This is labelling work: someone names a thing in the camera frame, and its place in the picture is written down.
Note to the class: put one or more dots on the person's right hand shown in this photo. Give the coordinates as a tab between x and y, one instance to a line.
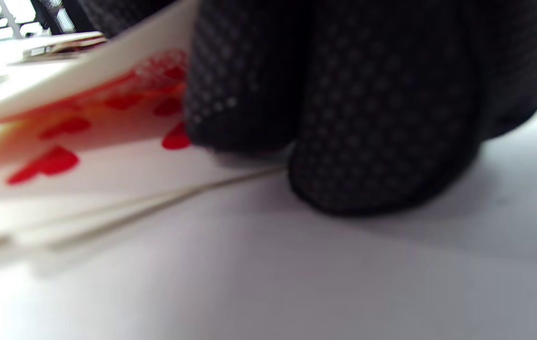
367	94

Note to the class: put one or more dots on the pile of hearts cards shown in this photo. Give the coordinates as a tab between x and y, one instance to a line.
107	170

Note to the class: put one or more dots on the single red-backed playing card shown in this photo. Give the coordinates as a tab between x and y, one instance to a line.
84	80

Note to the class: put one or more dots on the pile of spades cards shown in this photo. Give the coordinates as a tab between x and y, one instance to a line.
65	47

